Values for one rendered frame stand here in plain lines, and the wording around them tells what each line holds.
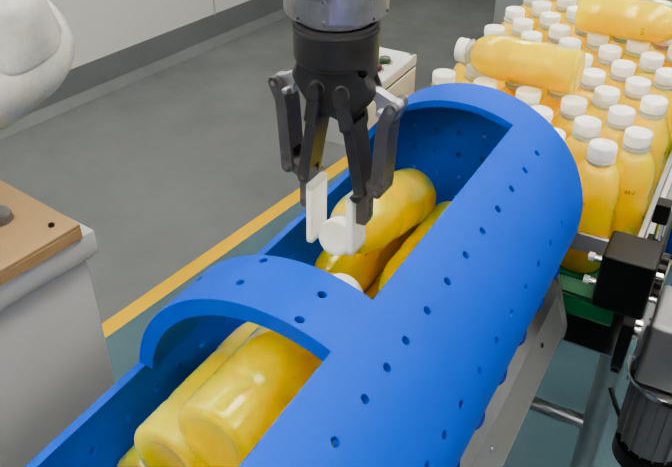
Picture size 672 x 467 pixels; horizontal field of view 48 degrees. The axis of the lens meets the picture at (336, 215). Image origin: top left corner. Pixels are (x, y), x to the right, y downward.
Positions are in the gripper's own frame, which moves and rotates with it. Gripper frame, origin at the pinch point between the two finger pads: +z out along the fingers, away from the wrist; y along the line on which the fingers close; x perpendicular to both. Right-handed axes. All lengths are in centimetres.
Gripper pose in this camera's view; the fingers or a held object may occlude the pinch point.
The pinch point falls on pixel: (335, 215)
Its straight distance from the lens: 74.7
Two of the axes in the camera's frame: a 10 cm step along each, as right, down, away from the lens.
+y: 8.7, 2.8, -4.1
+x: 5.0, -4.8, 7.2
